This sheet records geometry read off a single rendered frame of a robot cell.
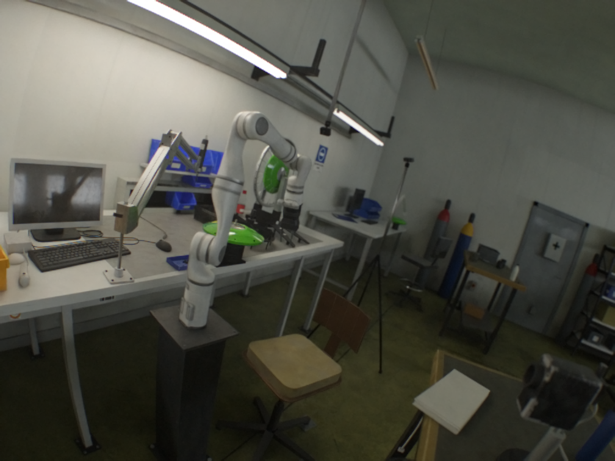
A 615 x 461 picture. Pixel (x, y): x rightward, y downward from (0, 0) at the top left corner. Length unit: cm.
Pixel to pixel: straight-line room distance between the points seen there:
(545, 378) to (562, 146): 571
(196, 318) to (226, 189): 44
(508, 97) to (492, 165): 134
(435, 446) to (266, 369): 86
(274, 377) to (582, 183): 576
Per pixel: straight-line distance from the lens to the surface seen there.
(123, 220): 114
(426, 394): 90
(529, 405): 65
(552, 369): 63
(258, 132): 100
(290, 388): 133
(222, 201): 97
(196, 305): 107
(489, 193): 580
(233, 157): 101
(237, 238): 144
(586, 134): 642
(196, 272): 103
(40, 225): 154
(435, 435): 83
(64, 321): 123
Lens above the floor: 147
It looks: 12 degrees down
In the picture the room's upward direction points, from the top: 16 degrees clockwise
